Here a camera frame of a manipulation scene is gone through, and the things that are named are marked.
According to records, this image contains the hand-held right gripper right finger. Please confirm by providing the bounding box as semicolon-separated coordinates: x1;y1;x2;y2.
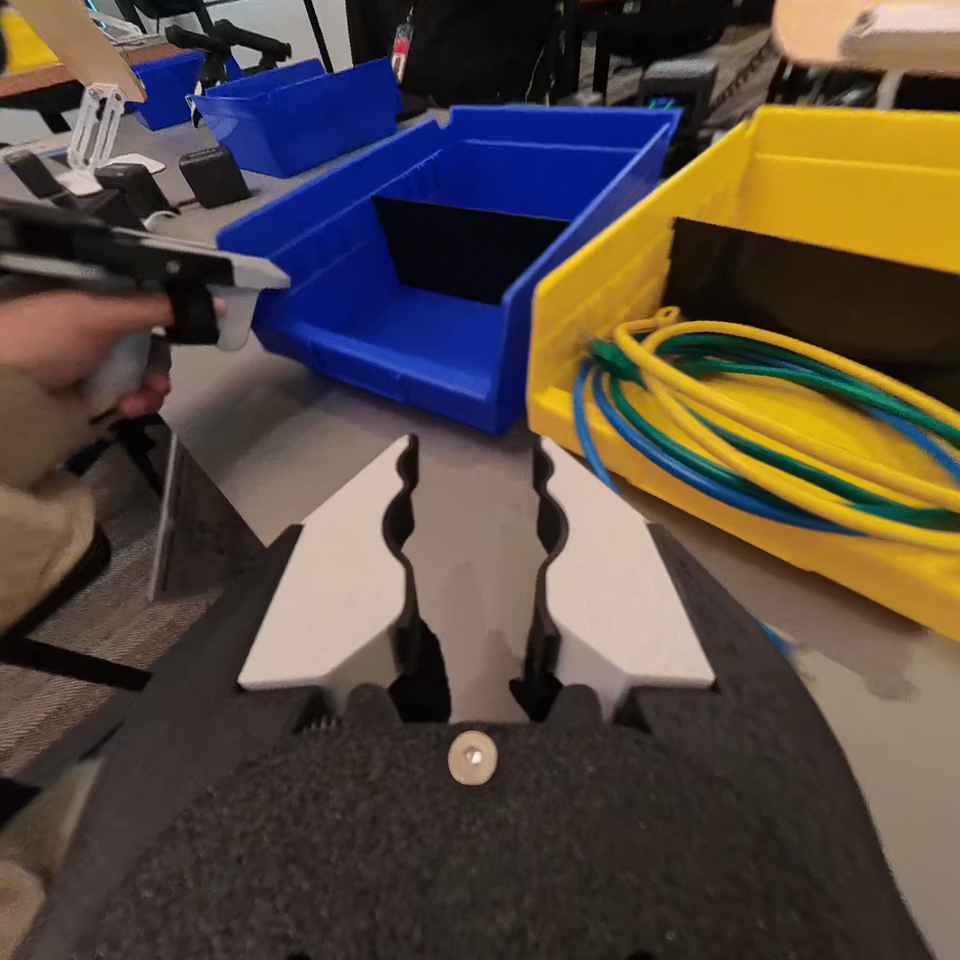
510;437;717;724

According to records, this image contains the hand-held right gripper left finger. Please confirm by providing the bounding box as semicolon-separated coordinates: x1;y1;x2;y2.
237;433;453;724

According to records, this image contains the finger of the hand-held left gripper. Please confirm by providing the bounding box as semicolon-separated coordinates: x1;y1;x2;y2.
223;253;292;291
216;288;261;354

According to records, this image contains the blue ethernet cable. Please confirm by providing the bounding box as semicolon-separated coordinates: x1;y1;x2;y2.
573;360;960;661

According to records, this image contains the green ethernet cable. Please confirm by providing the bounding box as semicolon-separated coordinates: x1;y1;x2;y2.
588;333;960;531

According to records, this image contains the yellow ethernet cable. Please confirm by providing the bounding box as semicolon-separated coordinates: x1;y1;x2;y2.
613;306;960;554

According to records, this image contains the yellow plastic bin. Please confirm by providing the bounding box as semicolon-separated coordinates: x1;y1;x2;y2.
525;105;960;643

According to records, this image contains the person's left forearm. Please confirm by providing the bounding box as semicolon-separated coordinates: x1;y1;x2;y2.
0;352;114;631

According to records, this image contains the person's left hand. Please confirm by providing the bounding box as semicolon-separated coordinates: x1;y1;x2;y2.
0;292;228;419

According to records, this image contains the black power adapter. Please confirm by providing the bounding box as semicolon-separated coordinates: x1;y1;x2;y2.
178;146;253;210
96;161;180;220
2;148;80;211

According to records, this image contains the blue plastic bin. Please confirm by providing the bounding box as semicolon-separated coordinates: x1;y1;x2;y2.
127;51;207;132
216;105;684;436
193;58;405;180

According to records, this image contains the white folding stand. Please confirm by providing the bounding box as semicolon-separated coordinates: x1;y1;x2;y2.
56;84;168;198

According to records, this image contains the black bin divider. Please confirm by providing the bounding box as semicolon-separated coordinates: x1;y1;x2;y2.
663;217;960;410
372;196;571;306

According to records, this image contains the black chair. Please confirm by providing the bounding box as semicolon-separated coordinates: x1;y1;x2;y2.
0;525;155;691

